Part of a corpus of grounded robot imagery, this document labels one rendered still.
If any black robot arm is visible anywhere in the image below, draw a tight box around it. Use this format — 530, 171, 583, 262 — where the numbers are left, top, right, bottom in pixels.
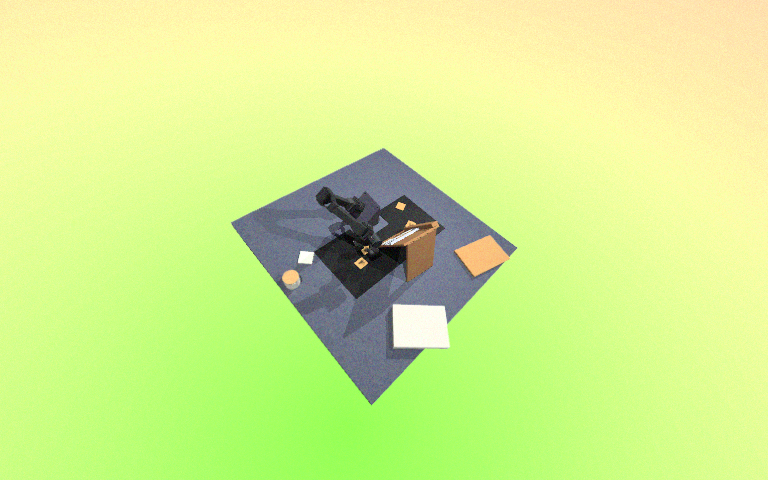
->
316, 187, 382, 250

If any white flat square slab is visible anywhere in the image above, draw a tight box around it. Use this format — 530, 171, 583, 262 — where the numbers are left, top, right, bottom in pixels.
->
392, 305, 451, 349

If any small grey cylinder with orange top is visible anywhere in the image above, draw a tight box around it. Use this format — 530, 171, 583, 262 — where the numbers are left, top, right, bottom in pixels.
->
282, 270, 300, 290

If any white square card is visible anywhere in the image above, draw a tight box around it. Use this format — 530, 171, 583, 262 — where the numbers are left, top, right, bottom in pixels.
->
298, 251, 314, 264

